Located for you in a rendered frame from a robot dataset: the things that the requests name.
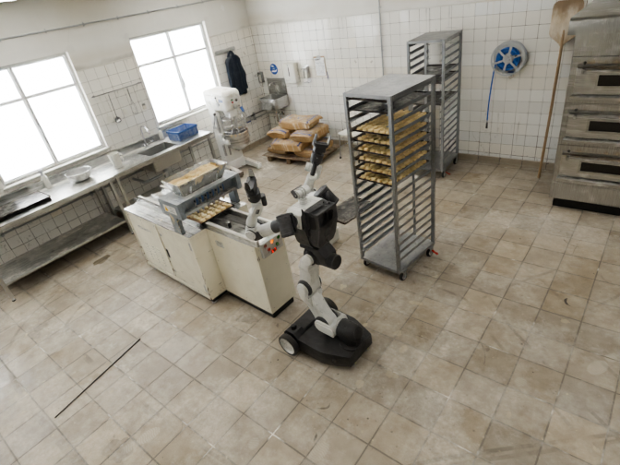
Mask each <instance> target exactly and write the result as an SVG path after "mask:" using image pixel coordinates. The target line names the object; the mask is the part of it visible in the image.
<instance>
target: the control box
mask: <svg viewBox="0 0 620 465"><path fill-rule="evenodd" d="M278 235H279V236H280V238H279V239H278V238H277V236H278ZM271 240H273V243H271V242H270V241H271ZM277 242H279V245H276V243H277ZM265 244H266V245H267V247H266V248H264V245H265ZM259 245H260V247H259V249H260V253H261V256H262V258H264V259H265V258H266V257H268V256H269V255H271V254H272V251H273V253H274V252H275V249H276V250H278V249H279V248H280V247H282V246H283V241H282V238H281V234H280V232H278V233H275V234H273V235H271V236H270V237H269V238H268V239H267V240H265V241H264V242H262V243H261V244H259ZM269 248H270V251H268V249H269Z"/></svg>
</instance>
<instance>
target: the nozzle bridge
mask: <svg viewBox="0 0 620 465"><path fill-rule="evenodd" d="M222 184H223V185H222ZM220 186H221V188H222V189H223V187H224V190H223V193H222V192H221V188H220ZM218 188H219V190H218ZM240 188H242V183H241V179H240V175H239V173H236V172H232V171H228V170H225V171H224V174H223V176H222V178H220V179H218V180H216V181H214V182H212V183H210V184H208V185H205V186H203V187H201V188H199V189H198V190H197V191H195V192H193V193H191V194H189V195H187V196H185V197H181V196H178V195H176V194H174V193H173V192H172V191H171V192H169V193H167V194H165V195H163V196H162V197H158V201H159V203H160V206H161V210H162V212H163V213H164V214H166V215H169V216H170V219H171V222H172V224H173V227H174V230H175V232H176V233H180V234H181V235H183V234H185V229H184V226H183V224H182V222H181V221H184V220H186V219H187V216H189V215H191V214H192V213H194V212H196V211H198V210H200V209H202V208H204V207H205V206H207V205H208V204H210V203H212V202H214V201H216V200H217V199H219V198H221V197H224V196H225V195H227V194H228V195H229V198H230V201H233V202H236V203H238V202H240V198H239V196H238V192H237V189H240ZM212 189H213V191H212ZM215 189H217V191H218V192H219V193H218V196H216V193H215ZM207 192H208V194H209V198H208V201H206V199H205V195H206V196H207V197H208V194H207ZM210 192H211V193H212V195H213V192H214V196H213V198H211V197H210ZM201 195H202V196H201ZM202 197H203V199H202ZM199 198H201V199H202V200H203V202H202V203H203V204H200V201H199ZM194 200H195V201H196V202H197V207H195V204H194Z"/></svg>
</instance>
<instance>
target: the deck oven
mask: <svg viewBox="0 0 620 465"><path fill-rule="evenodd" d="M567 35H576V38H575V43H574V50H573V55H572V61H571V67H570V72H569V78H568V83H567V89H566V99H565V105H564V111H563V116H562V122H561V127H560V133H559V139H558V144H557V150H556V155H555V161H554V171H553V177H552V182H551V188H550V195H549V197H553V198H554V199H553V206H558V207H565V208H571V209H581V210H587V211H593V212H599V213H604V214H610V215H615V216H620V0H593V1H592V2H591V3H589V4H588V5H587V6H585V7H584V8H583V9H581V10H580V11H579V12H578V13H577V14H576V15H575V16H573V17H572V18H571V19H570V21H569V27H568V33H567Z"/></svg>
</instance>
